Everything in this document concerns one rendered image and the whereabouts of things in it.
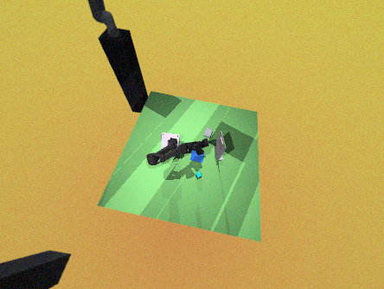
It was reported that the blue flat square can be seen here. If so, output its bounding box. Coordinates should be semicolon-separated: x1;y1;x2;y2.
190;151;204;163

